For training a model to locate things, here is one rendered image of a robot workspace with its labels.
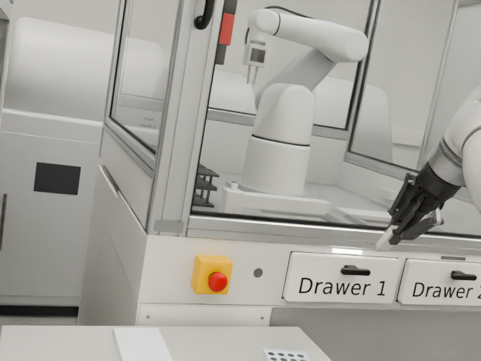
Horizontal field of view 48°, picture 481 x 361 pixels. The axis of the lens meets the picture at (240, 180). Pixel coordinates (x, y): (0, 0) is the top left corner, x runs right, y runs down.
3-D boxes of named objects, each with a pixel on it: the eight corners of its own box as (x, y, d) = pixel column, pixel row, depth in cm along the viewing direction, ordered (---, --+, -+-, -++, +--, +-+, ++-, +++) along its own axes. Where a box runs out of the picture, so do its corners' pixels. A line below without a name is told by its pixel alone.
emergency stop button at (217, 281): (227, 294, 109) (230, 274, 108) (207, 293, 108) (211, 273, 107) (222, 288, 112) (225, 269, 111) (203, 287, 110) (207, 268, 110)
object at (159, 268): (508, 310, 148) (522, 259, 146) (137, 302, 111) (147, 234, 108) (334, 216, 235) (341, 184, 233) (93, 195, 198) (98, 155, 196)
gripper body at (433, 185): (473, 190, 98) (444, 222, 104) (452, 157, 103) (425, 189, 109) (440, 185, 95) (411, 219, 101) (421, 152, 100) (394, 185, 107)
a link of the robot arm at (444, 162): (473, 134, 100) (454, 157, 104) (434, 127, 97) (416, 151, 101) (498, 170, 94) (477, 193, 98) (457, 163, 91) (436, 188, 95)
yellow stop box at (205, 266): (229, 296, 112) (235, 263, 111) (195, 296, 109) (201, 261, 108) (221, 287, 117) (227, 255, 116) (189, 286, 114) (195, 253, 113)
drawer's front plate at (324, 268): (392, 304, 132) (401, 260, 130) (285, 301, 121) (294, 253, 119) (388, 301, 133) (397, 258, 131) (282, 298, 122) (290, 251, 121)
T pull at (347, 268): (370, 276, 123) (371, 270, 123) (342, 275, 120) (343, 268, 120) (361, 270, 126) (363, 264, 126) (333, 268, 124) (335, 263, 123)
